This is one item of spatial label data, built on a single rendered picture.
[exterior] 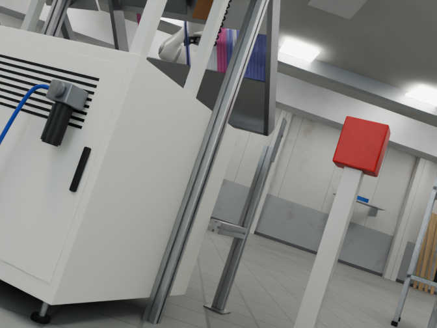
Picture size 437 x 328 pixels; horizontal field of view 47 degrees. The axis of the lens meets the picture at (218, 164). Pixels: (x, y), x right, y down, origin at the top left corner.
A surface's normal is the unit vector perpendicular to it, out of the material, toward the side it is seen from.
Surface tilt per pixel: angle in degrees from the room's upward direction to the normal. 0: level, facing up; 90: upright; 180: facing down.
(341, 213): 90
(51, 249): 90
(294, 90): 90
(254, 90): 134
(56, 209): 90
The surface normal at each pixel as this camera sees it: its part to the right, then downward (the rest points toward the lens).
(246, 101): -0.48, 0.51
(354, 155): -0.37, -0.20
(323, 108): 0.06, -0.07
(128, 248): 0.87, 0.26
